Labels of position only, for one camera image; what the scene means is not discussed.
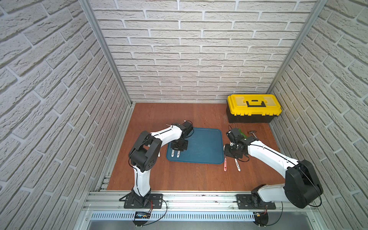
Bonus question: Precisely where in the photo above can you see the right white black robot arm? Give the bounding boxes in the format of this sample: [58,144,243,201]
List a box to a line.
[223,128,324,209]

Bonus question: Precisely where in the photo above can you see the aluminium front rail frame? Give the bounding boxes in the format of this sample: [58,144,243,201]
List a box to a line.
[74,191,327,230]

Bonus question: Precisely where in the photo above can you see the steel claw hammer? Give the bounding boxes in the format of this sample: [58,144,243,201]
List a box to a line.
[248,130,257,139]

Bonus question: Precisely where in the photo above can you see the teal plastic tray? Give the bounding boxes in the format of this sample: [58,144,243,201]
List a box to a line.
[166,128,224,164]

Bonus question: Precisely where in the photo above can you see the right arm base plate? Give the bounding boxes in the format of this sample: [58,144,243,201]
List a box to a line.
[236,194,276,210]

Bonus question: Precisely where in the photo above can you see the black controller box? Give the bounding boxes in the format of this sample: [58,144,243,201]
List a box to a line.
[133,211,151,227]
[253,212,269,228]

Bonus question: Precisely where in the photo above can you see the spoon with strawberry pink handle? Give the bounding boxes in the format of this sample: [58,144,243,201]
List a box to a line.
[223,145,227,172]

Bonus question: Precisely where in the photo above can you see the right black controller box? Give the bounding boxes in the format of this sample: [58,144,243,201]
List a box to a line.
[253,212,269,228]

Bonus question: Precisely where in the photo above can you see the fork with white Pochacco handle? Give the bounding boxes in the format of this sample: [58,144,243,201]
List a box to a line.
[234,159,241,172]

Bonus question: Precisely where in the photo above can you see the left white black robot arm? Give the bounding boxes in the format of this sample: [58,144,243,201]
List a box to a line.
[128,120,194,200]

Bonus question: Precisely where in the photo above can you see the left black controller box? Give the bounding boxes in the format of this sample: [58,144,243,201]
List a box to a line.
[133,211,151,227]

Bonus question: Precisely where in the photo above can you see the yellow black toolbox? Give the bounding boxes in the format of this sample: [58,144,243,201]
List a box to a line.
[226,94,282,123]

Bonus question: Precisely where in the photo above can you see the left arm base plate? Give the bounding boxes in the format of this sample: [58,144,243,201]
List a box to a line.
[122,192,163,209]

